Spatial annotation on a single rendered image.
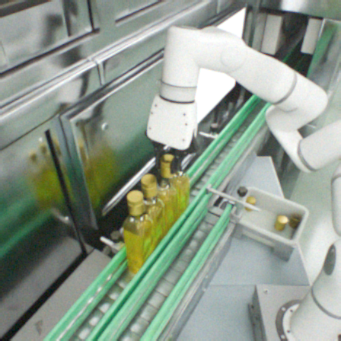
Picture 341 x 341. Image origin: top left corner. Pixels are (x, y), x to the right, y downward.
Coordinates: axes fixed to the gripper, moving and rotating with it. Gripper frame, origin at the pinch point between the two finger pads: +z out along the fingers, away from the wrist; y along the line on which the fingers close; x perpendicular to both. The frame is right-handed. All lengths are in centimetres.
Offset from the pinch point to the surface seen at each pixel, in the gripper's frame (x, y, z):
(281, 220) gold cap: 38, 26, 28
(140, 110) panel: 8.0, -13.7, -6.4
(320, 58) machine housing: 100, 16, -16
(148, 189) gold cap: -6.2, -0.8, 5.0
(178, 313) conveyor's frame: -9.3, 13.3, 33.3
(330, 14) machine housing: 96, 14, -34
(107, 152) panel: -4.3, -13.9, 1.1
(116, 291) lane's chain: -12.4, -3.2, 34.0
